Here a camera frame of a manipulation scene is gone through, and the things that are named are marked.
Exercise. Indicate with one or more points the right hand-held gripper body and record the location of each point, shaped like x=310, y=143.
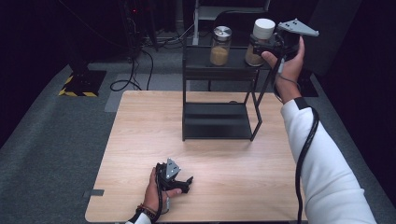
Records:
x=295, y=29

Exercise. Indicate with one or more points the person's right hand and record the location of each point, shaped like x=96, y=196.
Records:
x=291, y=70

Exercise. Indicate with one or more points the clear jar with white lid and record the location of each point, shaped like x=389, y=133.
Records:
x=264, y=28

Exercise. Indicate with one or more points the black metal two-tier rack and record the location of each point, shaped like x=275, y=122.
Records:
x=218, y=119

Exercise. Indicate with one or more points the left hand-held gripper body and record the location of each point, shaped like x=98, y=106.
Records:
x=170, y=174

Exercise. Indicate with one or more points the dark equipment tower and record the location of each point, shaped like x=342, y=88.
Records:
x=137, y=25

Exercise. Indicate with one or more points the grey floor tape strip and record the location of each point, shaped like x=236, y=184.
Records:
x=93, y=193

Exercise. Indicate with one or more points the person's left hand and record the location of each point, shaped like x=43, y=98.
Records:
x=151, y=194

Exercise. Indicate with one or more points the black stand base striped edge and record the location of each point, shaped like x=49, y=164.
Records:
x=82, y=83

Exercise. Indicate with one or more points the glass jar with metal lid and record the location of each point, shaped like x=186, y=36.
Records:
x=220, y=46

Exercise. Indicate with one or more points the white metal stand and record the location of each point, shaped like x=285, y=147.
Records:
x=211, y=12

